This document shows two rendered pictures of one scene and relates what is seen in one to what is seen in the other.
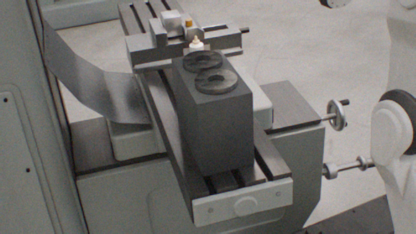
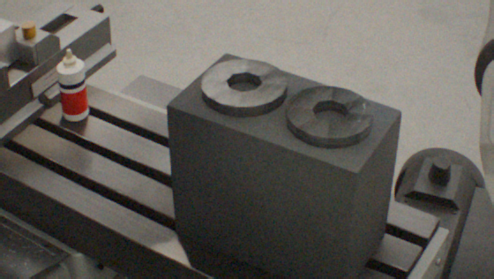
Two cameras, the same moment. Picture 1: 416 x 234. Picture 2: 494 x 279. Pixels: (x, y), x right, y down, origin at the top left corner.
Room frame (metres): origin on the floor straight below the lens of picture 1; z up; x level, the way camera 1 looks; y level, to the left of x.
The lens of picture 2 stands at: (0.50, 0.54, 1.64)
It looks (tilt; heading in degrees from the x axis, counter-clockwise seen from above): 38 degrees down; 315
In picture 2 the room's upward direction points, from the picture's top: straight up
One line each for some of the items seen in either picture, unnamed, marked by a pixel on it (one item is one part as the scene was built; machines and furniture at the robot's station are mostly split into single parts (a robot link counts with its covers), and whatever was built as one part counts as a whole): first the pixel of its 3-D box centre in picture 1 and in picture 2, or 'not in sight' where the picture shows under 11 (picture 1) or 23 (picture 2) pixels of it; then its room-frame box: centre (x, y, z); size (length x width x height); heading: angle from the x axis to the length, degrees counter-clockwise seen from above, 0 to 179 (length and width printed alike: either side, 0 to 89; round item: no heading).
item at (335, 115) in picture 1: (326, 117); not in sight; (1.51, -0.42, 0.62); 0.16 x 0.12 x 0.12; 103
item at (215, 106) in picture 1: (212, 108); (284, 171); (0.99, -0.01, 1.02); 0.22 x 0.12 x 0.20; 14
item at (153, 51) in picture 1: (182, 38); (10, 65); (1.48, 0.06, 0.98); 0.35 x 0.15 x 0.11; 103
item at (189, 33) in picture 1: (189, 26); (18, 37); (1.48, 0.03, 1.01); 0.12 x 0.06 x 0.04; 13
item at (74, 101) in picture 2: (197, 53); (71, 82); (1.37, 0.02, 0.98); 0.04 x 0.04 x 0.11
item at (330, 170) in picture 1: (351, 165); not in sight; (1.38, -0.48, 0.50); 0.22 x 0.06 x 0.06; 103
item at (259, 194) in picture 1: (180, 74); (30, 136); (1.42, 0.08, 0.89); 1.24 x 0.23 x 0.08; 13
